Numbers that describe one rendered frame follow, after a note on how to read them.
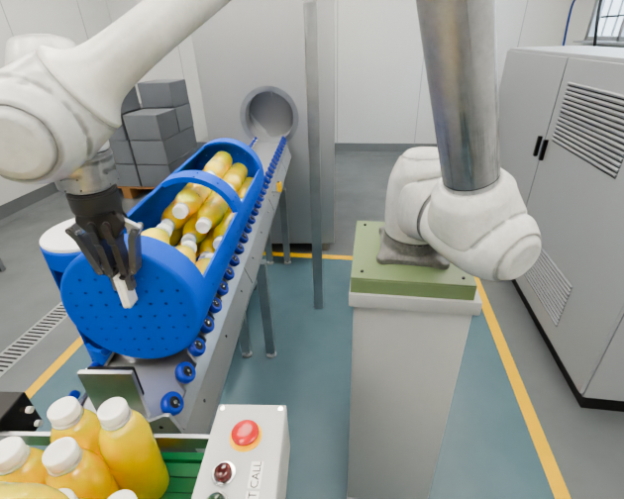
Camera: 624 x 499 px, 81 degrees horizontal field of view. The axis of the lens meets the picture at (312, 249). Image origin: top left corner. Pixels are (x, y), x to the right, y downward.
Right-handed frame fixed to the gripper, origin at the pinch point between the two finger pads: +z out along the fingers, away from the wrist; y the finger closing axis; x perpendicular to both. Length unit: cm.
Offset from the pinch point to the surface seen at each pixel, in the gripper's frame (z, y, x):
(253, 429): 4.9, 28.1, -25.0
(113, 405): 5.2, 7.1, -21.4
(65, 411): 5.2, 0.6, -22.4
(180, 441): 18.9, 12.9, -17.9
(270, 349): 109, 6, 93
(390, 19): -59, 120, 507
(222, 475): 5.0, 25.5, -30.9
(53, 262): 17, -45, 37
